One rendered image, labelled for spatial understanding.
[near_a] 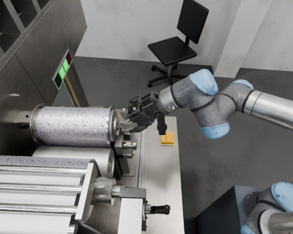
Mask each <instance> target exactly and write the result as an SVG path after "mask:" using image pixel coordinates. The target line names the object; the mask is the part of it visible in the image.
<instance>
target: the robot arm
mask: <svg viewBox="0 0 293 234"><path fill-rule="evenodd" d="M217 91H218V87H217V84H216V82H215V79H214V77H213V75H212V74H211V72H210V71H209V70H207V69H202V70H200V71H198V72H195V73H193V74H190V75H189V76H188V77H186V78H184V79H182V80H181V81H179V82H177V83H175V84H173V85H171V86H169V87H167V88H165V89H163V90H162V91H160V93H158V92H156V91H155V90H153V91H151V92H149V93H148V94H146V95H144V96H141V95H140V94H139V95H137V96H136V97H134V98H132V99H130V100H129V102H130V103H129V104H128V111H127V112H125V111H122V112H121V113H120V114H121V116H122V117H123V118H124V121H123V122H119V125H120V126H121V127H122V128H121V129H120V131H122V132H127V133H139V132H141V131H143V130H144V129H147V127H148V126H150V125H152V124H153V122H154V120H155V119H157V123H158V125H157V130H158V131H159V135H165V134H166V130H167V125H166V123H165V115H167V114H169V113H172V112H175V111H177V110H179V109H181V108H184V107H186V106H188V107H189V109H190V111H191V113H192V114H193V116H194V118H195V120H196V121H197V123H198V125H199V127H200V129H201V130H202V131H203V133H204V135H205V136H206V137H207V138H208V139H217V138H220V137H223V136H224V135H226V134H227V133H228V132H229V130H230V126H229V122H228V121H227V120H228V119H229V118H230V117H231V116H232V115H233V114H234V113H235V112H236V111H239V112H242V113H244V114H247V115H250V116H252V117H255V118H257V119H260V120H262V121H265V122H268V123H270V124H273V125H276V126H278V127H281V128H283V129H286V130H288V131H291V132H293V101H291V100H288V99H284V98H281V97H277V96H274V95H270V94H267V93H263V92H260V91H256V90H254V89H253V86H252V85H251V84H250V83H249V82H248V81H246V80H242V79H239V80H236V81H234V82H233V83H231V84H229V85H228V86H227V87H226V88H225V89H224V90H223V91H222V92H220V93H219V94H218V95H217V96H215V97H214V96H213V95H214V94H215V93H216V92H217ZM135 98H138V99H136V100H134V101H132V100H133V99H135ZM243 208H244V212H245V214H246V216H247V219H246V221H245V222H244V223H243V225H242V227H241V228H240V232H241V234H293V185H292V184H290V183H287V182H279V183H275V184H273V185H272V186H271V187H269V188H267V189H265V190H264V191H254V192H251V193H249V194H248V195H247V196H246V197H245V198H244V201H243Z"/></svg>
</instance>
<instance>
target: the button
mask: <svg viewBox="0 0 293 234"><path fill-rule="evenodd" d="M161 144H174V132H171V131H166V134H165V135H161Z"/></svg>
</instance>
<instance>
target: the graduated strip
mask: <svg viewBox="0 0 293 234"><path fill-rule="evenodd" d="M144 134H145V130H143V131H141V133H140V152H139V165H138V179H137V188H141V186H142V169H143V151H144Z"/></svg>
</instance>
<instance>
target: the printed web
mask: <svg viewBox="0 0 293 234"><path fill-rule="evenodd" d="M108 110H109V108H83V107H52V106H46V107H44V108H42V109H41V111H40V112H39V114H38V117H37V123H36V128H37V133H38V135H39V137H40V139H41V140H42V141H43V142H44V143H45V144H46V145H47V146H62V147H88V148H112V147H111V146H109V145H108V143H107V134H106V125H107V114H108ZM91 161H93V162H94V163H95V165H96V168H97V177H103V174H102V172H101V170H100V168H99V166H98V164H97V162H96V160H95V159H86V158H61V157H35V156H0V164H11V165H36V166H60V167H84V168H87V165H88V163H90V162H91ZM79 199H80V194H77V196H76V200H75V204H74V206H78V204H79ZM70 223H77V224H78V230H77V234H102V233H100V232H98V231H97V230H95V229H93V228H91V227H89V226H88V225H86V224H84V223H83V222H79V221H78V220H76V219H75V215H72V216H71V220H70Z"/></svg>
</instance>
